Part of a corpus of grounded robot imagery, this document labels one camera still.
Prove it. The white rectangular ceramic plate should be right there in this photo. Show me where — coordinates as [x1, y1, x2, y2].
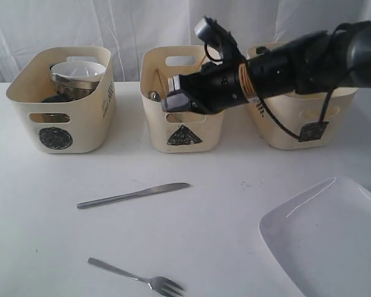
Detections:
[258, 177, 371, 296]

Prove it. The cream bin with square mark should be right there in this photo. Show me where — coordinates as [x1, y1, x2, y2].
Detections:
[244, 42, 359, 151]

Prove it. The white backdrop curtain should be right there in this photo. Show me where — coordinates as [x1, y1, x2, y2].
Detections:
[0, 0, 371, 82]

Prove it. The steel table knife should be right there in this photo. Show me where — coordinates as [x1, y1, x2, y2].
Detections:
[77, 182, 191, 210]

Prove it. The cream bin with circle mark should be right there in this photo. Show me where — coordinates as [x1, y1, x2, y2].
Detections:
[6, 46, 116, 153]

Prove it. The steel bowl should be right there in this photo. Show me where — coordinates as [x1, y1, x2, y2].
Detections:
[50, 72, 100, 100]

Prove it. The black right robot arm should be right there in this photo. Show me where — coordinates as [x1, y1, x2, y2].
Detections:
[161, 17, 371, 114]

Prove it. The cream bin with triangle mark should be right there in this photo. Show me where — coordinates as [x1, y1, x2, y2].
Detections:
[140, 45, 225, 153]

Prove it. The white ceramic bowl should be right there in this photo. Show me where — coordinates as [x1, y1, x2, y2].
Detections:
[51, 61, 106, 82]

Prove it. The steel spoon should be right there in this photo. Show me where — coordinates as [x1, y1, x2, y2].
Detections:
[148, 90, 161, 102]

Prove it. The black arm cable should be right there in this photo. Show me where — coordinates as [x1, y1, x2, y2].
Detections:
[256, 23, 371, 140]

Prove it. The steel flat-handled fork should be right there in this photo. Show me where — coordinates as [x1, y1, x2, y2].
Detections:
[87, 257, 186, 296]

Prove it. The steel mug with wire handle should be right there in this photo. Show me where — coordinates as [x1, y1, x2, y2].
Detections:
[40, 93, 72, 123]

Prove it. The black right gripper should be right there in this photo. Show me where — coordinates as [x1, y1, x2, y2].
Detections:
[161, 62, 249, 114]

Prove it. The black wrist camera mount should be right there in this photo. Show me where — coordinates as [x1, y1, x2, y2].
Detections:
[194, 16, 237, 59]

